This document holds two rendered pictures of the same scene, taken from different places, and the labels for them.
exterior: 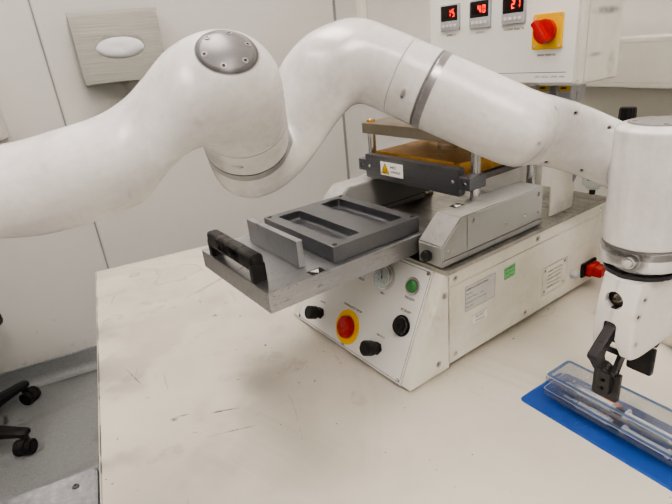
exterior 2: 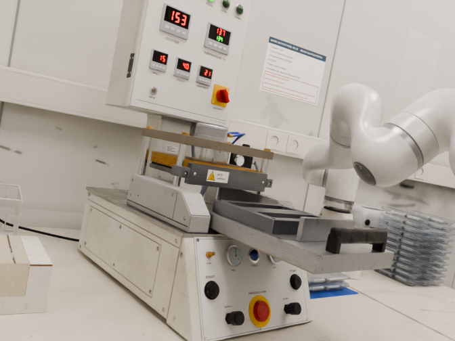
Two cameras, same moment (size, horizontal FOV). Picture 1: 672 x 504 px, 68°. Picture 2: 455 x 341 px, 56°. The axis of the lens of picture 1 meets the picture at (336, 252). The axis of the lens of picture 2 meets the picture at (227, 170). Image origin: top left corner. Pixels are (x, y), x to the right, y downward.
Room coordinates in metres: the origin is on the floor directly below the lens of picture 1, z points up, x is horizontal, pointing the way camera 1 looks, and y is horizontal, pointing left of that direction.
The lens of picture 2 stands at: (0.98, 0.81, 1.10)
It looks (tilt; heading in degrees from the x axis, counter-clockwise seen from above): 3 degrees down; 263
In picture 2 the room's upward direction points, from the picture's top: 11 degrees clockwise
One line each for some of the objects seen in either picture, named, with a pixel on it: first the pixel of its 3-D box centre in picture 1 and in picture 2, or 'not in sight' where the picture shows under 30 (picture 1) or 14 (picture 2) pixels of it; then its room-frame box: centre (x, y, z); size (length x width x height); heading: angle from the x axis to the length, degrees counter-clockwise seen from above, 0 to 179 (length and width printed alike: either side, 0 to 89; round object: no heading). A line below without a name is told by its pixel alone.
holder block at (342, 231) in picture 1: (338, 224); (277, 216); (0.76, -0.01, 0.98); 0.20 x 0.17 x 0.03; 34
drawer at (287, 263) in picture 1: (315, 239); (294, 229); (0.73, 0.03, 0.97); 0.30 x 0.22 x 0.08; 124
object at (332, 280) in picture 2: (619, 405); (323, 278); (0.51, -0.35, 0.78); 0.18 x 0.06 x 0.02; 31
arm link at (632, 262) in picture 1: (641, 252); (338, 203); (0.51, -0.34, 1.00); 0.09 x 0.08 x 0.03; 121
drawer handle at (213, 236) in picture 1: (234, 254); (359, 239); (0.66, 0.14, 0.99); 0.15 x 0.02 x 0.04; 34
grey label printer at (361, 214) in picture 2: not in sight; (361, 226); (0.17, -0.89, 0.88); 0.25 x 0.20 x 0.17; 107
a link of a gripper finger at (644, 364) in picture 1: (647, 346); not in sight; (0.53, -0.39, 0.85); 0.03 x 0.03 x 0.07; 31
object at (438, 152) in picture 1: (450, 143); (209, 157); (0.90, -0.23, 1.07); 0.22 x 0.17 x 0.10; 34
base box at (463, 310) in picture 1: (452, 261); (196, 250); (0.89, -0.23, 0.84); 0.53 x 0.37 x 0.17; 124
